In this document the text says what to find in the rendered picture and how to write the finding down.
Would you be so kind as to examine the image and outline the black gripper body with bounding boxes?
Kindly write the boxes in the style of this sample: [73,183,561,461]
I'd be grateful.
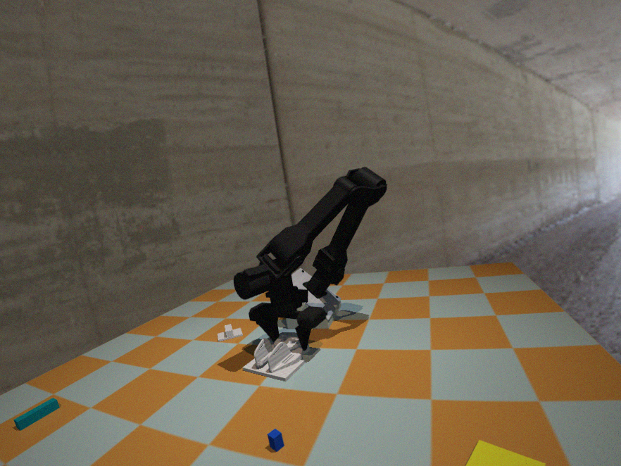
[249,284,327,329]

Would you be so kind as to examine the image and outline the yellow flat rectangular plate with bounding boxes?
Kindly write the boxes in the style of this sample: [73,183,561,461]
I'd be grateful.
[466,440,546,466]

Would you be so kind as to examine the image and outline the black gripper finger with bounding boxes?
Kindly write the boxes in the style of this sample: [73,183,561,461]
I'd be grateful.
[256,317,280,343]
[295,326,312,351]

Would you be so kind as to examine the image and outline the teal rectangular bar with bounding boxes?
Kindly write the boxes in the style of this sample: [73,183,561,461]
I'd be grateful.
[14,398,59,431]

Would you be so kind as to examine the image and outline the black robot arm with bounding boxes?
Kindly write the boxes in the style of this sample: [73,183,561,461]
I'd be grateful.
[234,167,387,308]

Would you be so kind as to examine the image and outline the blue rectangular block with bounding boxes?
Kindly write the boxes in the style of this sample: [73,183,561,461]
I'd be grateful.
[268,429,284,452]

